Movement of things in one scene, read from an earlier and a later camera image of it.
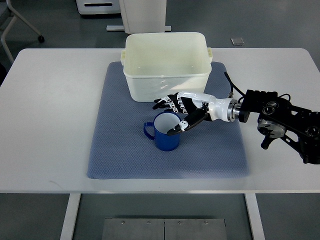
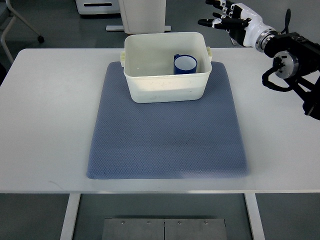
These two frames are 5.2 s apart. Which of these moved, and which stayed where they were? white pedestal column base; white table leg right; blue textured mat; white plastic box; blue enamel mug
Moved: blue enamel mug
Stayed: white plastic box; white pedestal column base; white table leg right; blue textured mat
